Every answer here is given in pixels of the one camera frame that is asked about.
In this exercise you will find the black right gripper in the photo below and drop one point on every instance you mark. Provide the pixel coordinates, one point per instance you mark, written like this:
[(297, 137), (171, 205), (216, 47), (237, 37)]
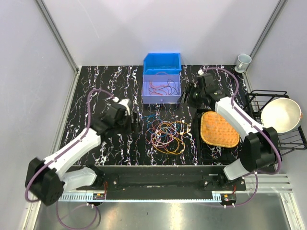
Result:
[(192, 87)]

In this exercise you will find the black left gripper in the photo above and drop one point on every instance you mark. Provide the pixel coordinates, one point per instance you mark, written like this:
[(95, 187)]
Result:
[(136, 127)]

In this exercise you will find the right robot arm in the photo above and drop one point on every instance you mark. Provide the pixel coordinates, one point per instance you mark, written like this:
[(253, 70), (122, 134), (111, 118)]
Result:
[(260, 144)]

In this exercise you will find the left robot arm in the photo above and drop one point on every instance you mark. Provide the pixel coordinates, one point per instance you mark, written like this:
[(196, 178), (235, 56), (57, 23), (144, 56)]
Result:
[(49, 178)]

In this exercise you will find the lavender plastic tray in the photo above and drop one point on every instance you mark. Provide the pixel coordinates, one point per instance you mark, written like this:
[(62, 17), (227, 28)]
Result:
[(161, 89)]

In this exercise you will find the blue plastic bin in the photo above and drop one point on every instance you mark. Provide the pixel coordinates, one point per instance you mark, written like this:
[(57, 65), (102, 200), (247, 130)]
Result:
[(162, 62)]

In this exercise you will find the woven orange bamboo mat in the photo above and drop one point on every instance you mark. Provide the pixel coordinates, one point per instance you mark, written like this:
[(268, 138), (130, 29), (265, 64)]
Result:
[(216, 131)]

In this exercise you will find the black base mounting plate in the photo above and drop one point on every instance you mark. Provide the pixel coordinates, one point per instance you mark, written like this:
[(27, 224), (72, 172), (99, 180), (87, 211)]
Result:
[(168, 183)]

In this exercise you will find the black plastic tray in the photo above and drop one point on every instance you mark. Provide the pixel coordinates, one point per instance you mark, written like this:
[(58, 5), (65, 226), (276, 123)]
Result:
[(209, 154)]

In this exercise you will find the white ceramic mug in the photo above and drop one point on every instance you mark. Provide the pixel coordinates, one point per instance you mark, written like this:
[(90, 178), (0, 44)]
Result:
[(242, 63)]

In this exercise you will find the large white bowl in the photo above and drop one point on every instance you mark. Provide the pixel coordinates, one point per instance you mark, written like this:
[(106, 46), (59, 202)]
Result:
[(283, 114)]

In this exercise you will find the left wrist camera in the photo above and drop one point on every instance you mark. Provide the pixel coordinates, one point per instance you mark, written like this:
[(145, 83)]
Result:
[(127, 104)]

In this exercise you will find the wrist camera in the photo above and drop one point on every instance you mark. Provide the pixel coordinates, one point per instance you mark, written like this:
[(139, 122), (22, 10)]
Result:
[(202, 73), (127, 104)]

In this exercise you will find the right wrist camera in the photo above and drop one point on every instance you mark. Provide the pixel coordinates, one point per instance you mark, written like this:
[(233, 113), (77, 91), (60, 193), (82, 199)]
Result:
[(202, 73)]

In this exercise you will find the black wire dish rack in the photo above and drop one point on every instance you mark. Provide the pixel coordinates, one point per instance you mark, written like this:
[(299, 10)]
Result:
[(288, 142)]

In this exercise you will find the aluminium frame rail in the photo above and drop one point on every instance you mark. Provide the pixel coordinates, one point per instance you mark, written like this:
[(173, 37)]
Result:
[(273, 184)]

